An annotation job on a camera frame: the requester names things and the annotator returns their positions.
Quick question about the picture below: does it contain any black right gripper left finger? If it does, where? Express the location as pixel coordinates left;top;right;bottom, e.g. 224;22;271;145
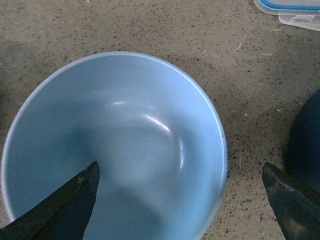
0;161;100;240

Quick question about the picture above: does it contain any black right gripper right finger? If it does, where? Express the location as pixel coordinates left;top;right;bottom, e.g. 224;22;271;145
261;162;320;240

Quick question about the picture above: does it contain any light blue bowl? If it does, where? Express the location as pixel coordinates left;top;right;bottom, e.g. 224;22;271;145
1;51;228;240

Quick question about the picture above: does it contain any dark blue saucepan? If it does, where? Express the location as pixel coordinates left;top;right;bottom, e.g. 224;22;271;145
284;90;320;192

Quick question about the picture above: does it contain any clear container lid blue seal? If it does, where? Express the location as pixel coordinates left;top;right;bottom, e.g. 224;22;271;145
253;0;320;32

